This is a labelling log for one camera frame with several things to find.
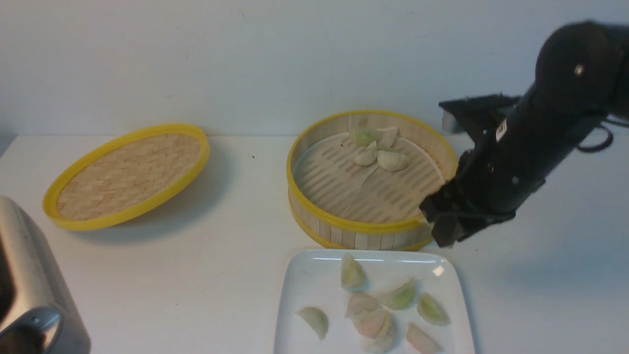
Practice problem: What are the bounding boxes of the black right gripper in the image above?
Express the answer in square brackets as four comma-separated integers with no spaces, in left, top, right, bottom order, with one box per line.
[419,148,545,247]

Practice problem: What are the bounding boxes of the green dumpling basket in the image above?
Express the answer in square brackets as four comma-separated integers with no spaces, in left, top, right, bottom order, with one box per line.
[294,306,329,340]

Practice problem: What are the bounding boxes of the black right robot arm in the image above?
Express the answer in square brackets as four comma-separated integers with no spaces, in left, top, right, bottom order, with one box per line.
[419,21,629,247]

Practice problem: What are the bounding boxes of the white square plate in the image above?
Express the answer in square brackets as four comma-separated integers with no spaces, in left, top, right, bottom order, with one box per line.
[273,249,476,354]

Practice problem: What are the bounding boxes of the green dumpling plate right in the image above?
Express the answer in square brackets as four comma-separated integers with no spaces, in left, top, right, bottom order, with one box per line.
[416,292,451,326]

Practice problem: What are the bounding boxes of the green dumpling plate centre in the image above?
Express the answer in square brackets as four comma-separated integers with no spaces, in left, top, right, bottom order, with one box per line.
[376,277,417,311]

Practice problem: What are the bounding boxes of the pale green dumpling plate top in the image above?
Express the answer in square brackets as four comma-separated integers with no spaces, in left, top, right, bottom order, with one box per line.
[340,253,366,290]

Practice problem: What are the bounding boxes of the pink dumpling plate bottom right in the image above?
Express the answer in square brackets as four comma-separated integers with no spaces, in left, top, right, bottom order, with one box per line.
[406,323,443,354]

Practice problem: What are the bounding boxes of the pink dumpling plate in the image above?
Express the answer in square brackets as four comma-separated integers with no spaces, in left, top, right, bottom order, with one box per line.
[406,323,443,354]
[344,293,388,339]

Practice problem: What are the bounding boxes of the pink dumpling plate centre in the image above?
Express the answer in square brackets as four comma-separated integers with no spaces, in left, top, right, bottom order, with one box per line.
[344,293,388,339]

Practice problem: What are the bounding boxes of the white dumpling plate bottom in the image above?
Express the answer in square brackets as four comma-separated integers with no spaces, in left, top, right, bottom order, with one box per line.
[363,312,398,354]

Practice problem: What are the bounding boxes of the white dumpling basket centre right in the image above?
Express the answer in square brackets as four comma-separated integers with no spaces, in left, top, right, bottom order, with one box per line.
[376,150,411,171]

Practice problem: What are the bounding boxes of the white dumpling basket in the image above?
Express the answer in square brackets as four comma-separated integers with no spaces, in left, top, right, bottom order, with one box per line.
[376,150,411,171]
[352,141,378,167]

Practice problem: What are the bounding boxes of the white dumpling at basket rear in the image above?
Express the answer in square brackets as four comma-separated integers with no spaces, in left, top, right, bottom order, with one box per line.
[376,127,399,151]

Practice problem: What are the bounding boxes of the white dumpling basket centre left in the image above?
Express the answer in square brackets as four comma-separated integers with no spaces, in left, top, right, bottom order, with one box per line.
[352,141,378,167]

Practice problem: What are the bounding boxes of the yellow rimmed bamboo steamer basket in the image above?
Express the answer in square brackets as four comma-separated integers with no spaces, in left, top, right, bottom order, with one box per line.
[286,111,457,251]

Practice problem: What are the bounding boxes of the green dumpling at basket rear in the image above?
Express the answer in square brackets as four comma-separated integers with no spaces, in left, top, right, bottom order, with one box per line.
[349,127,382,147]

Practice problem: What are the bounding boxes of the yellow rimmed woven steamer lid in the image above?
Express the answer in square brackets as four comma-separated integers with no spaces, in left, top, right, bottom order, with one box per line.
[42,124,210,232]

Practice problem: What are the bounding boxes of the black camera cable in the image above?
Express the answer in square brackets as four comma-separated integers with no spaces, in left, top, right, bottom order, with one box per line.
[576,116,629,153]

